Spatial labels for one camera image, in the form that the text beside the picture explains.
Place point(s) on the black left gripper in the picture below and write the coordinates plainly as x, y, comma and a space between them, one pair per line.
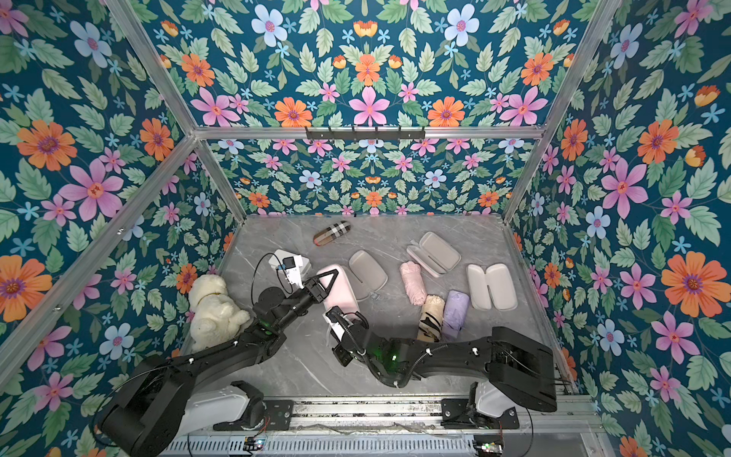
311, 287

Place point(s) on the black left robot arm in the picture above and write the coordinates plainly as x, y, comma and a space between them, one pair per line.
143, 417

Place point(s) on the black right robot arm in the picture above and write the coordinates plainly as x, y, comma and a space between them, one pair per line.
519, 367

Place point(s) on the closed white umbrella case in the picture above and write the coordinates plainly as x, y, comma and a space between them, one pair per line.
275, 261

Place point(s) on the beige black striped umbrella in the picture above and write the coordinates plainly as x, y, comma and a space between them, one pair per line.
431, 320

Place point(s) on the pink folded umbrella upper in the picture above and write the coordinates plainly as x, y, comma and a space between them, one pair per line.
415, 288

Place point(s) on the lilac folded umbrella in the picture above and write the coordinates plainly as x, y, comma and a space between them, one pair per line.
455, 311

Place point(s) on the open grey case centre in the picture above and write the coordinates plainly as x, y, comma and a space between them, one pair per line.
366, 275

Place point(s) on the cream plush teddy bear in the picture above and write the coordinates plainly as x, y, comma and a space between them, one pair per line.
216, 317

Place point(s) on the white ventilation grille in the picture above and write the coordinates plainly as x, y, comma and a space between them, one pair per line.
321, 445

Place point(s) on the open pink-edged grey case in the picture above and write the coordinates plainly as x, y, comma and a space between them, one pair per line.
434, 254

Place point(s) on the open white case right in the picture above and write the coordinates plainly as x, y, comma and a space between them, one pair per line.
491, 288

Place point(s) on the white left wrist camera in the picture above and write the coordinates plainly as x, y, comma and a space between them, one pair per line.
294, 267

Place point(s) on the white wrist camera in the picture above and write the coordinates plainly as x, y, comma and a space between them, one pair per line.
336, 330
294, 267

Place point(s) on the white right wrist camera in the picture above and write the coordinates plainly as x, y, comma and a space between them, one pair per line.
336, 330

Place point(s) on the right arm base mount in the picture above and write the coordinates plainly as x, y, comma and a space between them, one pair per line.
485, 407

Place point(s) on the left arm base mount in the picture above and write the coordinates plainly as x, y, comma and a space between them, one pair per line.
240, 406

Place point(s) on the metal hook rail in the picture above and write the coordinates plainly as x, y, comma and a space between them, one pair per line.
357, 134

